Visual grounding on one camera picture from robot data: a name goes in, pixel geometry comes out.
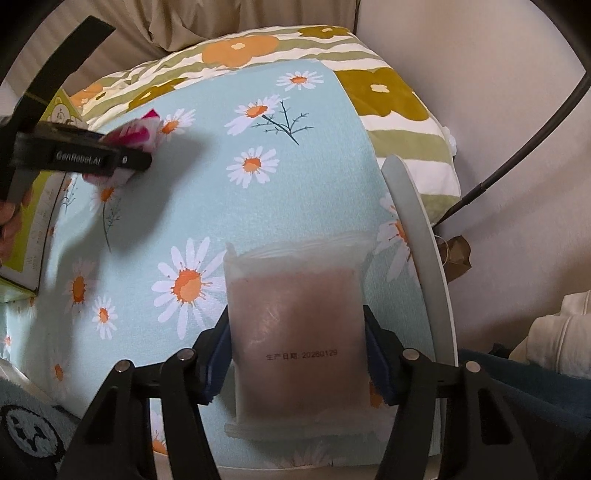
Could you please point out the green striped floral blanket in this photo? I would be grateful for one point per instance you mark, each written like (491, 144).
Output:
(392, 97)

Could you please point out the green cardboard box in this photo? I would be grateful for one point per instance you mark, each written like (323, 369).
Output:
(37, 240)

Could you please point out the beige curtain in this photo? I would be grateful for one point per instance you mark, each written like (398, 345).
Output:
(184, 23)

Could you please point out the person's left hand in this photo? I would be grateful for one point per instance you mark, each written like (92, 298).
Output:
(7, 230)

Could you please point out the black flat bar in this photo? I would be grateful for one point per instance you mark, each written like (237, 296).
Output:
(60, 64)

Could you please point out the light blue printed rug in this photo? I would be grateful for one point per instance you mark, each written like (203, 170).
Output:
(69, 424)

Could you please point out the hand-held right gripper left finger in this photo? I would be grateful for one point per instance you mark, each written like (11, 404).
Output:
(217, 364)

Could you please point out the white cloth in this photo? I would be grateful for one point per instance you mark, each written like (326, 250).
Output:
(563, 337)

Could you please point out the translucent pink snack packet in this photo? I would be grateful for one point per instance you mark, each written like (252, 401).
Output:
(295, 323)

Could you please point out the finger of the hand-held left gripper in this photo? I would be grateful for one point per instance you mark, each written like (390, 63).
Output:
(74, 132)

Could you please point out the light blue daisy tablecloth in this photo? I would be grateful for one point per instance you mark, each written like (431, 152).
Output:
(277, 194)

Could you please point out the dark blue cloth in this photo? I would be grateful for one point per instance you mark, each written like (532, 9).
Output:
(545, 415)

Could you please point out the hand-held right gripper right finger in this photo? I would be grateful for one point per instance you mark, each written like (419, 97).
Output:
(381, 369)

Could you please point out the pink white snack packet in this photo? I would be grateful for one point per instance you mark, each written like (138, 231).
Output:
(138, 134)

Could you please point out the brown paper bag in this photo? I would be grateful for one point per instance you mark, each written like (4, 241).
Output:
(457, 258)

